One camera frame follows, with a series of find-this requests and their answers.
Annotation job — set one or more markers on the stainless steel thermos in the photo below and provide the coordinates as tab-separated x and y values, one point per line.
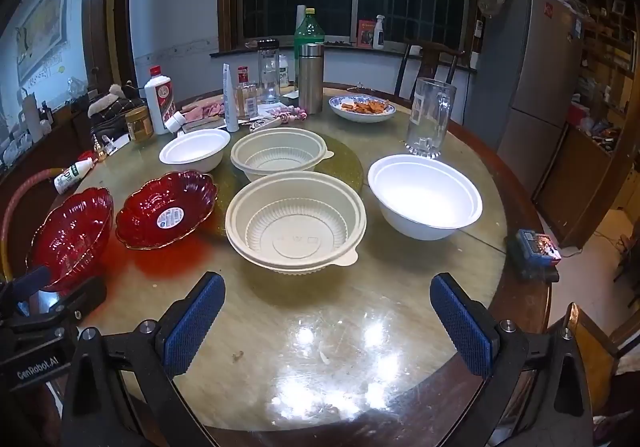
311	82

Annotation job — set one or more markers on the orange fried food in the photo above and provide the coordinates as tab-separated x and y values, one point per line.
367	106

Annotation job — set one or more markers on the clear tumbler with black lid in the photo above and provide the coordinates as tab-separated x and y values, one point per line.
268	77

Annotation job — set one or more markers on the beige plastic bowl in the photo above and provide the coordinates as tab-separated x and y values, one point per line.
295	227
277	152

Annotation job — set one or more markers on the blue patterned plate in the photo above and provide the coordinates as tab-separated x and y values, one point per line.
340	110

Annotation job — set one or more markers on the grey flat packet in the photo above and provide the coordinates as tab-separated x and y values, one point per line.
200	123

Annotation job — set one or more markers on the white squeeze tube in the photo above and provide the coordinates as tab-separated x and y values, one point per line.
231	102

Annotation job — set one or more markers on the red scalloped glass plate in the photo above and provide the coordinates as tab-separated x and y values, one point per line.
70	237

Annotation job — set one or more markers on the clear glass mug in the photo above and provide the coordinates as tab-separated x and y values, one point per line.
427	117

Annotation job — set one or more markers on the wooden chair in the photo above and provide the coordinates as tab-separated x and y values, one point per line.
401	69
590	342

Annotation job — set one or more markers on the brown glass bottle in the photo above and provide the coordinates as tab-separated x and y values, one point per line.
46	114

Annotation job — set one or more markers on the grey refrigerator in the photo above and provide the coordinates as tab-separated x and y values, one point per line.
530	77

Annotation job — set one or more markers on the red scalloped plate with sticker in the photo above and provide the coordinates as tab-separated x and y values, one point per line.
150	212

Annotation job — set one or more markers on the wooden door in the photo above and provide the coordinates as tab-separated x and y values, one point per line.
120	2

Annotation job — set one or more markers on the wooden shelf cabinet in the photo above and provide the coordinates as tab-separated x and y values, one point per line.
600	152

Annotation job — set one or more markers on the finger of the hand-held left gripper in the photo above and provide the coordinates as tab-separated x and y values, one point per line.
85	297
31	279

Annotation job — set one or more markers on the large white foam bowl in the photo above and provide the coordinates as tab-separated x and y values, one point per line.
425	192

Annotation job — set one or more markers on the small white bottle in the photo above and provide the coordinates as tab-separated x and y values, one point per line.
284	72

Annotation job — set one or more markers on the blue card box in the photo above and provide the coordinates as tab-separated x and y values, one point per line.
535	252

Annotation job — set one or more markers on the pink meat slices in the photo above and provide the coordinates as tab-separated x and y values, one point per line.
207	110

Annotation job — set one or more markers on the white yogurt drink bottle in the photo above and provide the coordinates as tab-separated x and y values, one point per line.
70	177

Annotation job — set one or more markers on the white liquor bottle red cap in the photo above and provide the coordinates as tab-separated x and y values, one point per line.
159	102

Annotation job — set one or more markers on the white spray bottle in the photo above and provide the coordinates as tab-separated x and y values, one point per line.
378	34

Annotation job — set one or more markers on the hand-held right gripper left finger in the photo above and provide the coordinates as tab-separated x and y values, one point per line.
192	322

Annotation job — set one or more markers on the red box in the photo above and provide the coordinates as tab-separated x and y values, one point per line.
365	33

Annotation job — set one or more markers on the small clear liquor bottle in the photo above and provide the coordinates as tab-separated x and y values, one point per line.
245	99

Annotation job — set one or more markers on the small white foam bowl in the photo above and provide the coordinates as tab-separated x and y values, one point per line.
192	147

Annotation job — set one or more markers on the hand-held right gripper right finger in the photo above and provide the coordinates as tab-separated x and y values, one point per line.
465	327

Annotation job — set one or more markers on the framed wall painting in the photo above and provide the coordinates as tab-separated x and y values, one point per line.
42	27

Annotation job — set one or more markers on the green plastic bottle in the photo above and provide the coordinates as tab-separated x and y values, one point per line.
309	29

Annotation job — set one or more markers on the amber jar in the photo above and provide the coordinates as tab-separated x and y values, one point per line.
139	124

